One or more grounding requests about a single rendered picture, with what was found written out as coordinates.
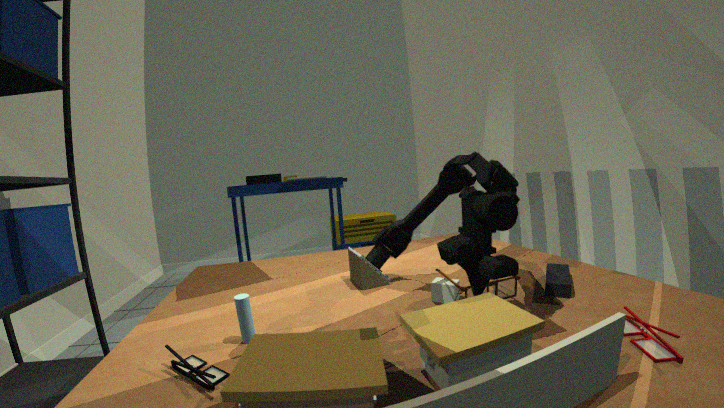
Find black-framed glasses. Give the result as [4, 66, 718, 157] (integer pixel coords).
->
[165, 344, 230, 391]

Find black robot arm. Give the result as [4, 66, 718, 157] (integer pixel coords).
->
[366, 152, 520, 272]

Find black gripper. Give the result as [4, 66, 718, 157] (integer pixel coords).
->
[457, 223, 519, 296]

